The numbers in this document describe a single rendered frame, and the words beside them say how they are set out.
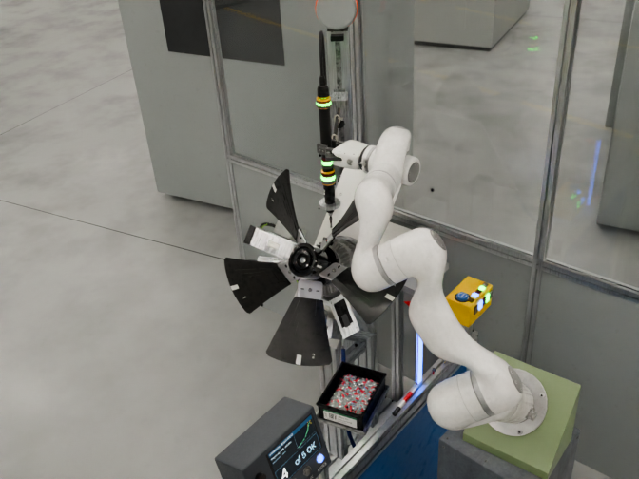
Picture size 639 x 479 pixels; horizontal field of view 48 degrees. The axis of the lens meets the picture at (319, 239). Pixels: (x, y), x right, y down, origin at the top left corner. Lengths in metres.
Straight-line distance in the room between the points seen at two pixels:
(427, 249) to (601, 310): 1.35
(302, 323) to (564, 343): 1.11
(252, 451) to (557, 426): 0.86
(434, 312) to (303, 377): 2.15
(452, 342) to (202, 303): 2.82
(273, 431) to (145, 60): 3.61
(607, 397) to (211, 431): 1.79
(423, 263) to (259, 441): 0.60
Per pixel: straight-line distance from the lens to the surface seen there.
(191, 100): 4.95
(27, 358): 4.33
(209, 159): 5.07
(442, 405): 1.79
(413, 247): 1.63
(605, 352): 2.98
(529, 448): 2.17
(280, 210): 2.63
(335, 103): 2.77
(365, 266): 1.67
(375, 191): 1.68
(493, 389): 1.75
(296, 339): 2.47
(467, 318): 2.51
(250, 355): 3.94
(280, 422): 1.86
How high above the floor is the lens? 2.60
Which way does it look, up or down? 33 degrees down
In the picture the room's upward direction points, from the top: 4 degrees counter-clockwise
